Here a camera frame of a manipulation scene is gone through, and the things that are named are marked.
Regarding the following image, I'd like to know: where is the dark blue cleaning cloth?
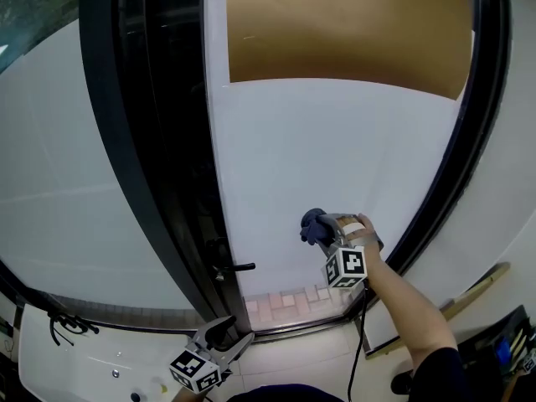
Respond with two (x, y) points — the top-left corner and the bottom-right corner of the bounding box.
(299, 208), (337, 247)

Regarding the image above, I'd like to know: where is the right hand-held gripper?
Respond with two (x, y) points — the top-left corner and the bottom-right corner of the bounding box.
(314, 212), (384, 291)

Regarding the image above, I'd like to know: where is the blue plastic object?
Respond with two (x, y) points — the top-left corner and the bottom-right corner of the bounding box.
(493, 337), (513, 366)

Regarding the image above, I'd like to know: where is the frosted glass window panel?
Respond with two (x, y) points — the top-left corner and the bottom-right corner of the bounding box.
(0, 0), (200, 312)

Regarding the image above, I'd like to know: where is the white sink basin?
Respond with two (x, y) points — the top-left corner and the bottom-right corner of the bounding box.
(18, 302), (198, 402)

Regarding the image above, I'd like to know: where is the dark round bucket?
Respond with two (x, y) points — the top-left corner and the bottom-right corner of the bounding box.
(390, 370), (416, 396)

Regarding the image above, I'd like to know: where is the black door handle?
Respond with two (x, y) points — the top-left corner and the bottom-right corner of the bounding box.
(206, 237), (257, 274)

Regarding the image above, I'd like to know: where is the person's right hand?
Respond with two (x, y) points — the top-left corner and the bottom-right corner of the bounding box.
(338, 213), (384, 264)

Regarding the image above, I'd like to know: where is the person's right forearm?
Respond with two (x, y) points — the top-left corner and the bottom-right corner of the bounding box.
(363, 249), (460, 377)

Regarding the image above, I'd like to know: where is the black faucet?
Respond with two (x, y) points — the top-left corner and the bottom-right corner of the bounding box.
(47, 310), (101, 348)

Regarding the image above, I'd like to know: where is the light wooden board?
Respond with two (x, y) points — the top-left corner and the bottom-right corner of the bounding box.
(364, 260), (513, 358)

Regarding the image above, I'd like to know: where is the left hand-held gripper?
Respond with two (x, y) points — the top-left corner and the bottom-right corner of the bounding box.
(168, 315), (256, 395)

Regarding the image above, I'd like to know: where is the black storage rack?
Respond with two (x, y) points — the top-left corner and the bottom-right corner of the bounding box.
(455, 305), (536, 395)

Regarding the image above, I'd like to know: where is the brown cardboard sheet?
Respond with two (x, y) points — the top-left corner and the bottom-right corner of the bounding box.
(224, 0), (475, 102)

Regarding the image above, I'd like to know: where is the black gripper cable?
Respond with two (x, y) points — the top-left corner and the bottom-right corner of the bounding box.
(346, 280), (370, 402)

